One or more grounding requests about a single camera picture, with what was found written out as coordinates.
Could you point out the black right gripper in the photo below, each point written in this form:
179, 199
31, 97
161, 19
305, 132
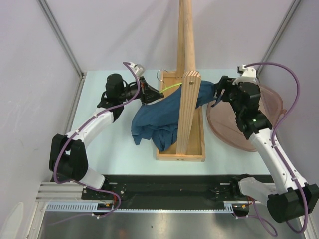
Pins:
226, 83

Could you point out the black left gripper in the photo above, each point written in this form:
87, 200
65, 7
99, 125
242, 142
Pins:
148, 94

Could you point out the green hanger with metal hook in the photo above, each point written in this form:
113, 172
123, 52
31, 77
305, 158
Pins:
162, 74

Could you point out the dark blue t shirt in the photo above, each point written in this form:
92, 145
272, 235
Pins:
158, 122

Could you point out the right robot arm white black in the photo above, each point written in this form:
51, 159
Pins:
291, 196

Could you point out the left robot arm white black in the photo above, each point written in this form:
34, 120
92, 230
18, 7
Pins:
68, 156

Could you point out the pink translucent plastic bowl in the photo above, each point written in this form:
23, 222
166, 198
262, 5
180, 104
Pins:
221, 118

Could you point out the wooden rack with tray base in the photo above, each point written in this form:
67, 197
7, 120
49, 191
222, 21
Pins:
190, 145

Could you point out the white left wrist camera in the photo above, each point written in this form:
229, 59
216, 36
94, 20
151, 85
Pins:
137, 69

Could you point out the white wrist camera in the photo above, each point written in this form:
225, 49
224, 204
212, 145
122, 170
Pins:
137, 69
246, 74

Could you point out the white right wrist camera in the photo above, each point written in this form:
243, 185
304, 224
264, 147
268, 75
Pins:
246, 74

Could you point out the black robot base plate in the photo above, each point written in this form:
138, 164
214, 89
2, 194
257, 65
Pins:
172, 192

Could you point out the right aluminium frame post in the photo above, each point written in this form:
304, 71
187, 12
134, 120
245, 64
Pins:
292, 10

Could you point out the aluminium frame post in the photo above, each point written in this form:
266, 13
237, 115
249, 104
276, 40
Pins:
49, 15
292, 10

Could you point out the left aluminium frame post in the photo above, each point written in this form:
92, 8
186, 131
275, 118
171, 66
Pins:
49, 15

